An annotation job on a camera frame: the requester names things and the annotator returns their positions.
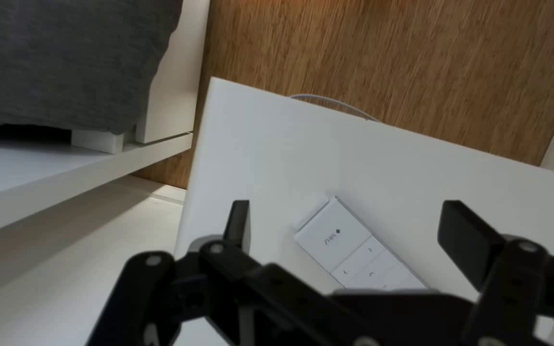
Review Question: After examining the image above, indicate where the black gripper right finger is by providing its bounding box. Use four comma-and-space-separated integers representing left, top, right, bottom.
437, 200, 554, 346

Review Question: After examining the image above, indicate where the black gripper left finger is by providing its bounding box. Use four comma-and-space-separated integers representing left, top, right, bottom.
86, 200, 271, 346

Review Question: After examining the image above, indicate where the white remote control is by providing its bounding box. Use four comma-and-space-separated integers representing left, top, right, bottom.
294, 196, 425, 290

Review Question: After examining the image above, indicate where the dark grey duvet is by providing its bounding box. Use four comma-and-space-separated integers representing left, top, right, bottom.
0, 0, 183, 134

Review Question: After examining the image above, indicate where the white wall-mounted nightstand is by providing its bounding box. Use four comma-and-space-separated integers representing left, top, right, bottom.
177, 79, 554, 298

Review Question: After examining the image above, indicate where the white bed frame panel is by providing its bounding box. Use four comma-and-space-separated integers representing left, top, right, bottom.
0, 0, 210, 229

